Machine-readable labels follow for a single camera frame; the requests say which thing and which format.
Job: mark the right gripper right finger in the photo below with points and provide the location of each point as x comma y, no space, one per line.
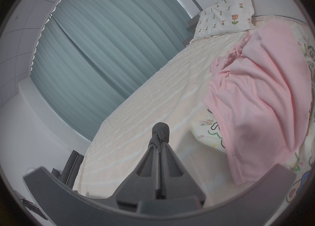
182,188

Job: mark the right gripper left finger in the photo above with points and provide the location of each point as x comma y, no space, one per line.
137,188

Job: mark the black T-shirt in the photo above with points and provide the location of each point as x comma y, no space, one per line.
160,134

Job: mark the bed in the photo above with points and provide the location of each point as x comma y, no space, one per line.
147,84

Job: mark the white printed pyjama top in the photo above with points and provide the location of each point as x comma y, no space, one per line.
209,126

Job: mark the black chest of drawers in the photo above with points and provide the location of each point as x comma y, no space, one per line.
71,168

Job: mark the pink garment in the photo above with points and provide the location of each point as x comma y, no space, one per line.
258,97

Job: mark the grey bedside table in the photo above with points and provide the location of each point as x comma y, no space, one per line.
193,28

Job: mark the white printed pillow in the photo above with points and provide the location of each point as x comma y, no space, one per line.
226,16

